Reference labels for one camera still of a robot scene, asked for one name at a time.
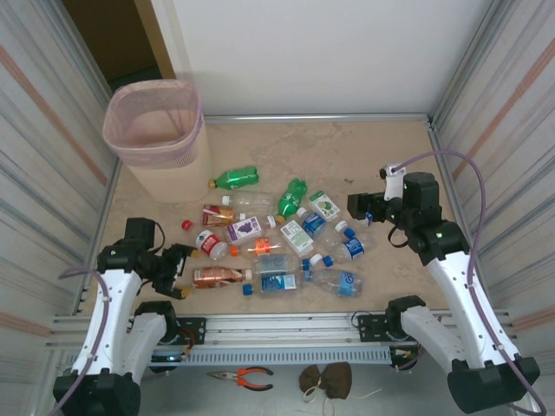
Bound red label bottle red cap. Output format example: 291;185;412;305
180;219;230;262

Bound green label small carton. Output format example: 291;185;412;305
308;190;343;220

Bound blue label bottle blue cap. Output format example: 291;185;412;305
241;272;304;300
323;236;379;266

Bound copper brown bottle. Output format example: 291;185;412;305
192;265;253;290

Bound blue label sports drink bottle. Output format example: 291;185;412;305
296;206;330;239

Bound red gold label bottle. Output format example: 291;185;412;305
200;204;248;228

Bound purple grape label bottle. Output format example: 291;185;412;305
222;214;278;244

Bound white green label square bottle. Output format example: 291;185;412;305
279;219;316;257

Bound green soda bottle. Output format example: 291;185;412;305
274;178;310;222

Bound large clear bottle blue label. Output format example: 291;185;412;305
302;268;365;300

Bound orange label bottle orange cap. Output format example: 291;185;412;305
229;237;284;260

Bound beige plastic waste bin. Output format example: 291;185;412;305
102;79;214;205

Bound green bottle yellow cap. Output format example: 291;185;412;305
207;166;260;192

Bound brown wooden door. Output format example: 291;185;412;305
62;0;179;86

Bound black left mount plate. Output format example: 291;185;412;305
129;317;207;347

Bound black mount plate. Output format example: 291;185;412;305
356;314;434;343
129;317;207;347

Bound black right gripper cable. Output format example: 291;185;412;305
387;224;414;250

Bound red orange wires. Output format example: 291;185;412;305
180;327;197;361

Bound aluminium side frame rail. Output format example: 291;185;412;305
71;159;122;313
427;115;493;311

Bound aluminium back frame rail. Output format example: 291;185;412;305
201;113;434;126

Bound orange handled pliers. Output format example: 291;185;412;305
206;367;275;391

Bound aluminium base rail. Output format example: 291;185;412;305
45;308;519;348

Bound black right mount plate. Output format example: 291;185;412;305
356;314;434;343

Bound white slotted cable duct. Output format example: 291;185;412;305
60;346;394;367

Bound brown cloth bag with string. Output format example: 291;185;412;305
298;361;382;415

